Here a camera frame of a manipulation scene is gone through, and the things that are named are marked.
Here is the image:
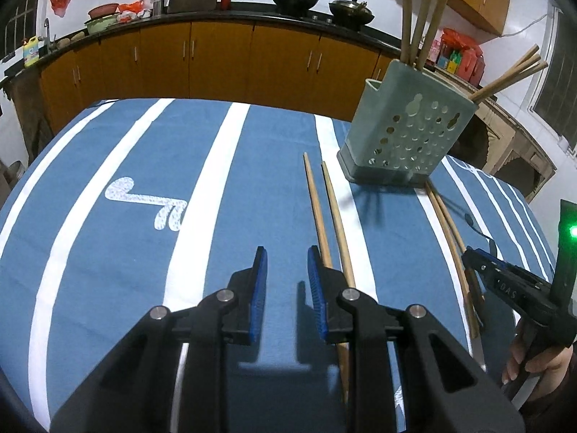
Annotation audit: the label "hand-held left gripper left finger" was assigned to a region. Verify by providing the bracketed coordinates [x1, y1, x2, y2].
[49, 246, 269, 433]

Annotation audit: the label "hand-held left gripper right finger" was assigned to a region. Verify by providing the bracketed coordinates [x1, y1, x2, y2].
[307, 244, 526, 433]

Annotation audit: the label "green perforated utensil holder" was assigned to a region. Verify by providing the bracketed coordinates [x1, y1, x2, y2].
[337, 60, 479, 188]

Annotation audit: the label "person's right forearm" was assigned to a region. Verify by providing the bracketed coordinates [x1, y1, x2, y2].
[523, 370, 577, 433]

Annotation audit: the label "person's right hand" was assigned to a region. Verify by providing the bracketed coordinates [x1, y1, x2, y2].
[501, 320, 575, 402]

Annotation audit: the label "beige side table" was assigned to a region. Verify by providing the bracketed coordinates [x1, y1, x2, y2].
[424, 65, 557, 201]

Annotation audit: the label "barred window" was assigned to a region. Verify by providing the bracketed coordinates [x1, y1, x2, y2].
[4, 0, 43, 55]
[531, 9, 577, 158]

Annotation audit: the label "blue white striped tablecloth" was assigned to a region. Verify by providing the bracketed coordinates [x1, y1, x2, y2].
[0, 97, 557, 433]

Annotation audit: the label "red containers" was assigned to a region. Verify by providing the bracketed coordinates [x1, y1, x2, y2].
[460, 47, 486, 84]

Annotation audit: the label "large red plastic bag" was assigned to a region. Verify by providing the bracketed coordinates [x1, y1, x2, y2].
[441, 28, 483, 48]

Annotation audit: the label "wooden base cabinets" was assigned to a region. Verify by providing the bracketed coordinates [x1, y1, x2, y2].
[38, 20, 402, 134]

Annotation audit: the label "dark pot with lid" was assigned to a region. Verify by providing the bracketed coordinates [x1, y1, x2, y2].
[328, 0, 376, 26]

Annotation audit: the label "black kitchen countertop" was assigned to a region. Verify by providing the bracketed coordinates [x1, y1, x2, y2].
[0, 2, 402, 83]

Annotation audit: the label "black wok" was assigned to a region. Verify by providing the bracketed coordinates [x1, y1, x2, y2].
[270, 0, 318, 17]

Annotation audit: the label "green basin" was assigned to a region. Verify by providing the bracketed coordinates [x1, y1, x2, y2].
[85, 13, 122, 34]

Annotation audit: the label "yellow detergent bottle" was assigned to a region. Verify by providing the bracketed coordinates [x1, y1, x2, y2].
[23, 36, 40, 68]

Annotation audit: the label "white wall cable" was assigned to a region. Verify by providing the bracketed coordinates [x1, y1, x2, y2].
[496, 9, 555, 38]

